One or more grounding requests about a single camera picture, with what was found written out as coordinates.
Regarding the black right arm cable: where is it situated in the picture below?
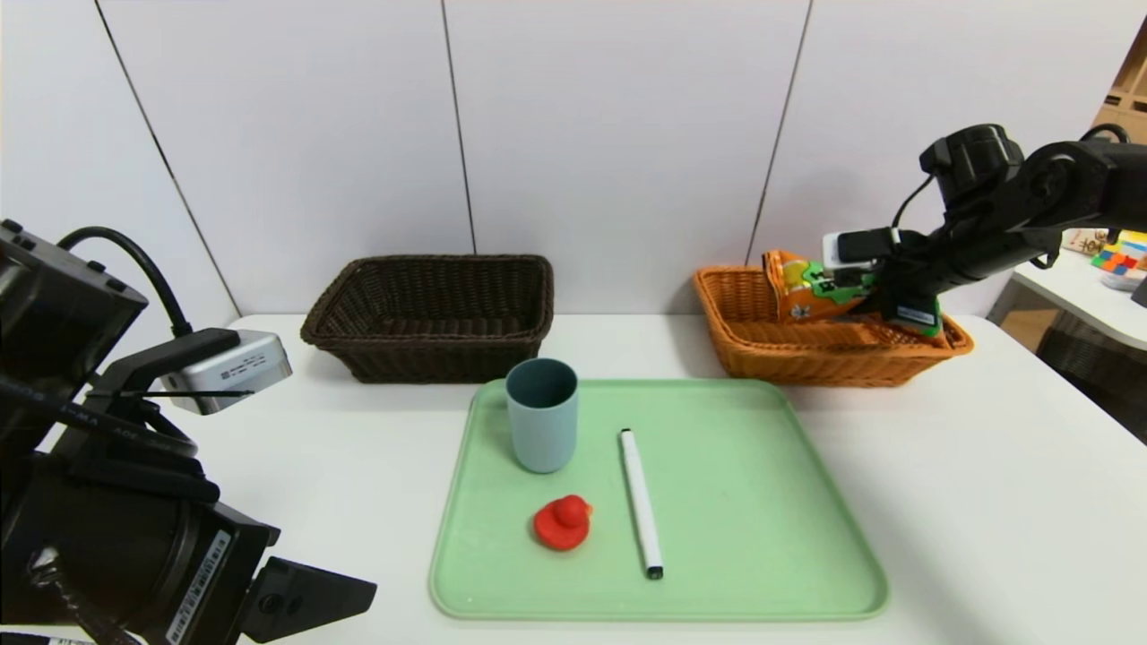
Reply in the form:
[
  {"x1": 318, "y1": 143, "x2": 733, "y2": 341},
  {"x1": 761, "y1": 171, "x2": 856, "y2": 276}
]
[{"x1": 890, "y1": 175, "x2": 937, "y2": 236}]

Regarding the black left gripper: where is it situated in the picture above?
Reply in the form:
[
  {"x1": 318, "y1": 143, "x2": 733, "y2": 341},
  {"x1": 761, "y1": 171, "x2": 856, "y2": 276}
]
[{"x1": 0, "y1": 454, "x2": 377, "y2": 645}]

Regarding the dark brown wicker basket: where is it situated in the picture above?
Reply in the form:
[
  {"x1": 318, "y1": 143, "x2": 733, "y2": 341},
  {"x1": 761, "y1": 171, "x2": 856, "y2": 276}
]
[{"x1": 300, "y1": 254, "x2": 555, "y2": 384}]

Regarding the wooden shelf unit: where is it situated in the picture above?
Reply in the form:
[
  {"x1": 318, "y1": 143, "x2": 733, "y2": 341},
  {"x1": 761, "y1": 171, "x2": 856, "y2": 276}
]
[{"x1": 1091, "y1": 18, "x2": 1147, "y2": 144}]

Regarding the orange snack bag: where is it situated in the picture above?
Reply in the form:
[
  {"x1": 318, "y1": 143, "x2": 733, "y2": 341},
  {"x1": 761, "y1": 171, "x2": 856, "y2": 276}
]
[{"x1": 763, "y1": 249, "x2": 951, "y2": 348}]

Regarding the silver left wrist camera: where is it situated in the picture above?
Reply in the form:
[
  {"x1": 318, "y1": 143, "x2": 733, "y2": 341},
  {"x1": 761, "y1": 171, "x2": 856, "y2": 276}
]
[{"x1": 161, "y1": 329, "x2": 294, "y2": 416}]

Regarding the small printed wooden box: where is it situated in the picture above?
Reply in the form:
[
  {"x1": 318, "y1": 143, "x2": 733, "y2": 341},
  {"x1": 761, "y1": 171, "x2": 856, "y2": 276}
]
[{"x1": 1062, "y1": 228, "x2": 1112, "y2": 258}]

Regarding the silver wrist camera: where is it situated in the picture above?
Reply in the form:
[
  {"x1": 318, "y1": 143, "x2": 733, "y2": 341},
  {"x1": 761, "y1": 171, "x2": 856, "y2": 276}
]
[
  {"x1": 161, "y1": 329, "x2": 294, "y2": 416},
  {"x1": 823, "y1": 228, "x2": 901, "y2": 271}
]

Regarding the white marker pen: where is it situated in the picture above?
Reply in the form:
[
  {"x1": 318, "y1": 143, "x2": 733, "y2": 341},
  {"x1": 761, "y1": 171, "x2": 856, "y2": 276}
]
[{"x1": 620, "y1": 428, "x2": 665, "y2": 581}]

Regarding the white side table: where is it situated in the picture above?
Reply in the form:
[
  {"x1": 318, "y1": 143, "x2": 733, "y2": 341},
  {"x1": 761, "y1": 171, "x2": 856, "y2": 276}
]
[{"x1": 1011, "y1": 228, "x2": 1147, "y2": 352}]

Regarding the red rubber duck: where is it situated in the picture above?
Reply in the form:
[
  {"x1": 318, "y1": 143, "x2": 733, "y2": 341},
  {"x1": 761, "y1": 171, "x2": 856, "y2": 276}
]
[{"x1": 533, "y1": 494, "x2": 593, "y2": 551}]

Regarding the black left camera cable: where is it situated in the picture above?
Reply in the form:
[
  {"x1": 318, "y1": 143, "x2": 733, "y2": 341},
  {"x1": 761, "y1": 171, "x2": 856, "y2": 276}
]
[{"x1": 56, "y1": 226, "x2": 194, "y2": 340}]

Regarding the light green plastic tray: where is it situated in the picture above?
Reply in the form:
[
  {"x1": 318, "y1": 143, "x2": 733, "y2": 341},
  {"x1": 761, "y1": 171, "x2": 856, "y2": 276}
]
[{"x1": 428, "y1": 378, "x2": 890, "y2": 623}]

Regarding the orange wicker basket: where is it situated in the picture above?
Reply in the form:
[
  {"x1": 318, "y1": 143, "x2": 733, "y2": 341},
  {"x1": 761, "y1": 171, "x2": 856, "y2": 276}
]
[{"x1": 693, "y1": 265, "x2": 975, "y2": 389}]

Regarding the colourful puzzle cube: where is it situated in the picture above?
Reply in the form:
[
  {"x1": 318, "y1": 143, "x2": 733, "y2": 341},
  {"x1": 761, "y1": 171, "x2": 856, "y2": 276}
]
[{"x1": 1090, "y1": 231, "x2": 1147, "y2": 275}]

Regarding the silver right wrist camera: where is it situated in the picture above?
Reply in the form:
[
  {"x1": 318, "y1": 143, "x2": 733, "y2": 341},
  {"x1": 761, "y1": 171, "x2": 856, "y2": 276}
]
[{"x1": 823, "y1": 228, "x2": 901, "y2": 271}]

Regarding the blue-grey plastic cup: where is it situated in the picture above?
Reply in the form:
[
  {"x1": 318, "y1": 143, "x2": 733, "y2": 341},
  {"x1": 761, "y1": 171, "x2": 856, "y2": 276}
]
[{"x1": 505, "y1": 358, "x2": 580, "y2": 474}]

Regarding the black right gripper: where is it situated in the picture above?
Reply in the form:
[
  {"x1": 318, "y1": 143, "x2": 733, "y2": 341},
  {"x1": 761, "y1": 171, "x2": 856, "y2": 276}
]
[{"x1": 875, "y1": 258, "x2": 941, "y2": 331}]

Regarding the dark grey ribbed bin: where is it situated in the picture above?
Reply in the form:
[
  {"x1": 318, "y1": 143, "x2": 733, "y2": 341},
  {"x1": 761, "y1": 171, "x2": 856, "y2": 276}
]
[{"x1": 1037, "y1": 322, "x2": 1147, "y2": 446}]

